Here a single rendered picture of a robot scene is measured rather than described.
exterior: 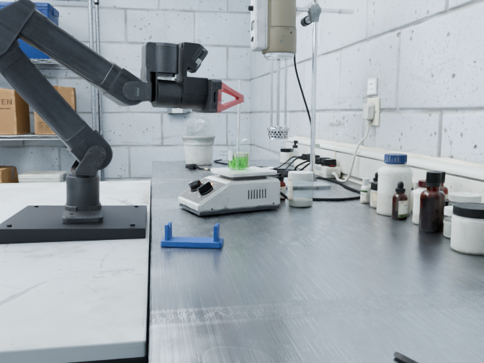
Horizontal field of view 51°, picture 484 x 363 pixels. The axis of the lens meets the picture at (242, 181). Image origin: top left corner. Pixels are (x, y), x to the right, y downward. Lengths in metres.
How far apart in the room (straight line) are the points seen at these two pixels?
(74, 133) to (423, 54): 0.87
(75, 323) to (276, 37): 1.11
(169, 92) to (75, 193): 0.27
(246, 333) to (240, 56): 3.16
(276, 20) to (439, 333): 1.13
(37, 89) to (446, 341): 0.78
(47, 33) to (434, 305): 0.77
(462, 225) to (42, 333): 0.61
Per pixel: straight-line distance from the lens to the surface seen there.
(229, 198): 1.09
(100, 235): 0.90
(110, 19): 3.58
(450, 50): 1.29
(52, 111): 1.00
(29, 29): 1.00
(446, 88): 1.29
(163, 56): 1.04
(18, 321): 0.59
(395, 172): 1.11
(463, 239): 0.86
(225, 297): 0.61
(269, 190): 1.13
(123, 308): 0.59
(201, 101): 1.07
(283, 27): 1.51
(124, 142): 3.53
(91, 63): 1.01
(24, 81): 1.00
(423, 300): 0.64
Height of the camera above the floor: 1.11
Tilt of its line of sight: 8 degrees down
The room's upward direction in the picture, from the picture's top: straight up
